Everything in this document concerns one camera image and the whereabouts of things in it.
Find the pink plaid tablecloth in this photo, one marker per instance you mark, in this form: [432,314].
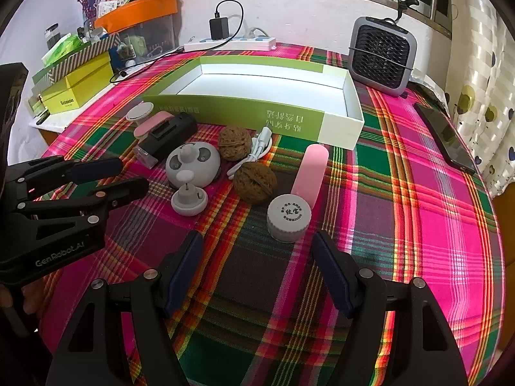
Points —
[402,209]

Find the green and white cardboard box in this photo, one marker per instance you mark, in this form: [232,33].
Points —
[261,96]

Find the clear bin with orange lid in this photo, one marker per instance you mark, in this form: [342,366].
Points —
[136,12]

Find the person's left hand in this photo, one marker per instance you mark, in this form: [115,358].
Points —
[16,297]

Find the black remote control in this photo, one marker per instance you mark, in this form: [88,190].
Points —
[442,132]

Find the black rectangular device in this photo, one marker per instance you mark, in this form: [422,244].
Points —
[175,132]

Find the brown walnut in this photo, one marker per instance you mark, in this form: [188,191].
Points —
[254,183]
[234,140]

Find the small grey massager head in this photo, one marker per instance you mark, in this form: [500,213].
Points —
[189,205]

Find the pink oblong gadget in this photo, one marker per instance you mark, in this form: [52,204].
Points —
[151,125]

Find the green tissue pack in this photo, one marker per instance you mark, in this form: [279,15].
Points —
[62,48]

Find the pink oblong case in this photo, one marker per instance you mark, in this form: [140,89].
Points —
[309,169]

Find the black charger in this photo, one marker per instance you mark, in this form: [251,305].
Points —
[219,29]

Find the clear plastic cap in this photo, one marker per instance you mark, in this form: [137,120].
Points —
[145,157]

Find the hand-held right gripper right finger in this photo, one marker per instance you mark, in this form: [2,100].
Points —
[332,269]

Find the grey desktop fan heater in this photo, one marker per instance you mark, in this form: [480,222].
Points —
[378,56]

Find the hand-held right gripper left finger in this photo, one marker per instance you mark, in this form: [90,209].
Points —
[185,265]

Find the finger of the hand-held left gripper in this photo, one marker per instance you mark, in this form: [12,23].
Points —
[96,169]
[124,191]

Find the round grey disc gadget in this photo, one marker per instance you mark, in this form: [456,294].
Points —
[140,110]

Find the white heart-print curtain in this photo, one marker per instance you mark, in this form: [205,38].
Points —
[478,68]

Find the black clip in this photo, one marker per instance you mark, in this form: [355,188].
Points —
[406,5]

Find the striped cardboard box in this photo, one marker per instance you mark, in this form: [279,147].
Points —
[76,58]

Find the dark jar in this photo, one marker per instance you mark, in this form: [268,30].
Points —
[51,36]

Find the yellow cardboard box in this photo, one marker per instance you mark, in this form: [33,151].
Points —
[76,88]

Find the white power strip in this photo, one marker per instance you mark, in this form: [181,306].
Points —
[241,44]

